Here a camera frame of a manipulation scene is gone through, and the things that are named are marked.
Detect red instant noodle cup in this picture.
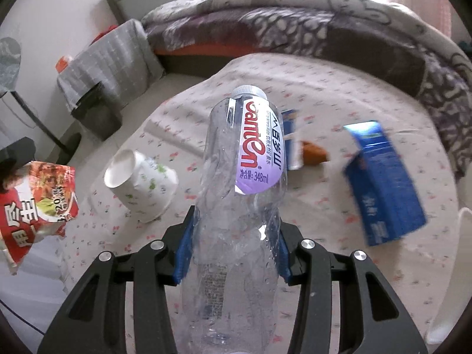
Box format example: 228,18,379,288
1,161,79,274

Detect large blue carton box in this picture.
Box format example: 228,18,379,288
344,121,427,246

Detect white paper cup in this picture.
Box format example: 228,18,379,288
104,150,178,223

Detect clear plastic water bottle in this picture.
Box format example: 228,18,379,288
175,85,286,353

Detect small blue white box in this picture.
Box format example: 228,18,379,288
282,109,303,171

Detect white plastic chair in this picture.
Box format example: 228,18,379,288
425,207,471,353

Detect orange item on nightstand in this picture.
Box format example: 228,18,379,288
55,55,73,73

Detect grey checked covered nightstand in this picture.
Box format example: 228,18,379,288
57,18,167,114

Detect cherry print tablecloth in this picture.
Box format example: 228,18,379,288
60,54,459,333

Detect red cloth on nightstand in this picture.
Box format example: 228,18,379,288
90,25,118,45

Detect orange peel piece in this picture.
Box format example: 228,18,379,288
302,141,329,166

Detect patterned grey purple quilt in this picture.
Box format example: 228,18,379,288
142,0,471,177

